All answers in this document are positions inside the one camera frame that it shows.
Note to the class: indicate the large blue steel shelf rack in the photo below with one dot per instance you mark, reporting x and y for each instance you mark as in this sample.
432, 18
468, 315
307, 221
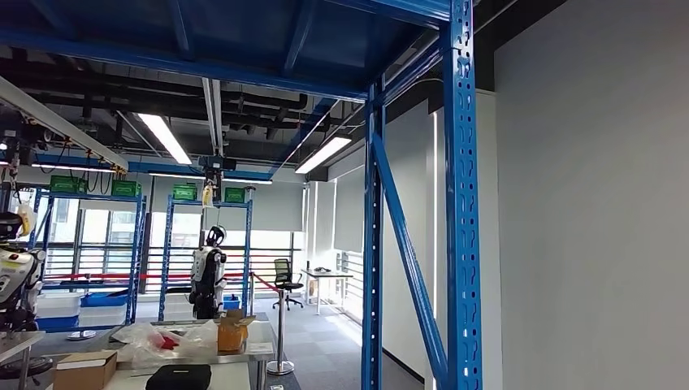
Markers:
463, 215

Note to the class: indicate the stainless steel workbench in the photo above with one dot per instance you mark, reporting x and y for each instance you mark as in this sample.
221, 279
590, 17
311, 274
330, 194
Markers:
19, 340
261, 377

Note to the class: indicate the long ceiling light panel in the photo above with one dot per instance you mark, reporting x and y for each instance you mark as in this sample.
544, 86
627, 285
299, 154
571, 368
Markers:
164, 139
323, 155

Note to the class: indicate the grey roller blind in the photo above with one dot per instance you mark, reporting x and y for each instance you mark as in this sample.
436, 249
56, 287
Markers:
274, 207

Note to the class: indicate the white office desk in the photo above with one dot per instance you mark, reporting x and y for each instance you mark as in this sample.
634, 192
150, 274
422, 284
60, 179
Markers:
325, 273

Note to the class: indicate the thin strip light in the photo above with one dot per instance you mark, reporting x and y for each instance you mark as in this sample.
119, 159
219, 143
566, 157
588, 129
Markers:
72, 168
247, 181
176, 175

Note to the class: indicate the black mesh office chair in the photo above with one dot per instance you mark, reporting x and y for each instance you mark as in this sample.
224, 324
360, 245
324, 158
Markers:
285, 274

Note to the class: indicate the green plastic crate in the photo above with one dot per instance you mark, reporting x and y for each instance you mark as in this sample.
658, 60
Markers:
126, 188
234, 195
184, 192
67, 184

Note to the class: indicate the short red barrier belt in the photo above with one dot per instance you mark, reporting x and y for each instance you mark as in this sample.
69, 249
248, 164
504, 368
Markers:
266, 283

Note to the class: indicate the overhead hoist trolley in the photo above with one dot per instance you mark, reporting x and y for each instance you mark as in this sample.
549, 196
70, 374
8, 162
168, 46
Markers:
24, 137
217, 162

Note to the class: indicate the yellow bagged hoist pendant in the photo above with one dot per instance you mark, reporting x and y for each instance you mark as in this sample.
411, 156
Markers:
208, 195
27, 220

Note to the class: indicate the small blue plastic bin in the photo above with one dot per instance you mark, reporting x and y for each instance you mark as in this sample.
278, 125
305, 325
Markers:
232, 303

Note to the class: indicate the white black humanoid robot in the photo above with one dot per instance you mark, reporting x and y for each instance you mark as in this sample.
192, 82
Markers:
208, 272

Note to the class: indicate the open orange cardboard box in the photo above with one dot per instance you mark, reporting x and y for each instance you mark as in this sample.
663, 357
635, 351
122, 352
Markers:
232, 334

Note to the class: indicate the blue overhead crane beam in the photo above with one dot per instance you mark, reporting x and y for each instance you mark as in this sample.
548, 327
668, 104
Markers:
161, 168

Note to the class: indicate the blue steel storage rack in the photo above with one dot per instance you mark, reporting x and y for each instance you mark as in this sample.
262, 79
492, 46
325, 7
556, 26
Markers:
137, 253
166, 253

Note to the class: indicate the white plastic bin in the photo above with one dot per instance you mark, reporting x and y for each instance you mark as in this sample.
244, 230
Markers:
59, 305
102, 317
177, 308

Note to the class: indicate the white table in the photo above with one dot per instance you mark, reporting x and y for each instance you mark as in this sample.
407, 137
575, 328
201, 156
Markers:
231, 379

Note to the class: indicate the red item inside bag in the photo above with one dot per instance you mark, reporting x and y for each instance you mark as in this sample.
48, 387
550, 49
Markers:
169, 342

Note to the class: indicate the long red barrier belt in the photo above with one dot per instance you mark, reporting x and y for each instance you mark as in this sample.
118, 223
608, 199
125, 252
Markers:
118, 277

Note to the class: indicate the black zip carrying case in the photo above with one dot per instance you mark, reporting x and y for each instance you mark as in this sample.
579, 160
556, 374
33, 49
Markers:
177, 378

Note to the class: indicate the crumpled clear plastic bag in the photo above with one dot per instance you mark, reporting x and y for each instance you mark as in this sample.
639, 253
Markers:
142, 344

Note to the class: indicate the round silver floor disc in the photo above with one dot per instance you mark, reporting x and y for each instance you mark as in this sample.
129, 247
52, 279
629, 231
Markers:
82, 335

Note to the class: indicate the closed cardboard box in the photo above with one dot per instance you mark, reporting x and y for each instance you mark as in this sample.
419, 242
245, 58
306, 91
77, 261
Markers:
83, 371

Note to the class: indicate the silver black humanoid robot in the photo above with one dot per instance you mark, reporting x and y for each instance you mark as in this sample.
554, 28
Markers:
16, 280

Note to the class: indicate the black round stool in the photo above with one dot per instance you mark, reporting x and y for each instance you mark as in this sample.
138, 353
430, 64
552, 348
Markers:
27, 367

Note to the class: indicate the chrome stanchion post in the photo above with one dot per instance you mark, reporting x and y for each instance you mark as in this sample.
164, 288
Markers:
280, 334
252, 295

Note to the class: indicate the white overhead gantry rail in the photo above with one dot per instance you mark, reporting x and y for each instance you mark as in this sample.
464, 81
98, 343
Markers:
64, 132
213, 116

